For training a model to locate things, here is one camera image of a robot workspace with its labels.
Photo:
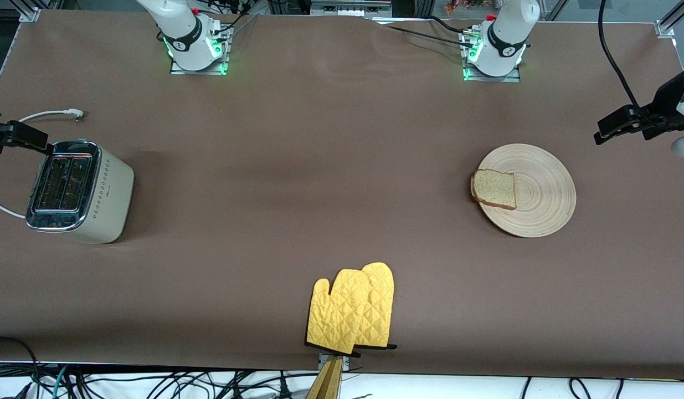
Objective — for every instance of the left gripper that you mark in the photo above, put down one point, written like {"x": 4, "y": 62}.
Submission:
{"x": 666, "y": 101}

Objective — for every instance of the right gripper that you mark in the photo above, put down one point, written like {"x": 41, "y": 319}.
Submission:
{"x": 9, "y": 134}

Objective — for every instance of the round wooden plate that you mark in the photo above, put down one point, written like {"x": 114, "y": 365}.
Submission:
{"x": 541, "y": 191}

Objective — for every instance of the brown bread slice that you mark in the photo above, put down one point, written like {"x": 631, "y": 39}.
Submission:
{"x": 494, "y": 188}

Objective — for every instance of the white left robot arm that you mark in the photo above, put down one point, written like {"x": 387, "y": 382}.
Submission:
{"x": 502, "y": 50}

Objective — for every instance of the cream and chrome toaster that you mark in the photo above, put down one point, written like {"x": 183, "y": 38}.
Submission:
{"x": 112, "y": 194}

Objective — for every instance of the orange plastic item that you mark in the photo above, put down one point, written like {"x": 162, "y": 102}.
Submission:
{"x": 452, "y": 6}

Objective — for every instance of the brown table cover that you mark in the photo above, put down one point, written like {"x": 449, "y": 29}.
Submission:
{"x": 319, "y": 138}

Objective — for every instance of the yellow quilted oven mitt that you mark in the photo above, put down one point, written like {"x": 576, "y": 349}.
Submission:
{"x": 336, "y": 316}
{"x": 381, "y": 305}

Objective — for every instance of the grey power strip box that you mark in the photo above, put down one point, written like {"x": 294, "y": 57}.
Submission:
{"x": 350, "y": 8}

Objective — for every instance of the wooden stick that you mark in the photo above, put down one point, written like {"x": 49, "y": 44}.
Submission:
{"x": 328, "y": 385}

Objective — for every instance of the aluminium frame profile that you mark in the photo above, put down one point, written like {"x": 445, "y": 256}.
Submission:
{"x": 29, "y": 14}
{"x": 666, "y": 27}

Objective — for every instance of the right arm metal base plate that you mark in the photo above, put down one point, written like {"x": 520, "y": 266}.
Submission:
{"x": 178, "y": 71}

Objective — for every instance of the small metal bracket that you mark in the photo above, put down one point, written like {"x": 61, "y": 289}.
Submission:
{"x": 321, "y": 361}

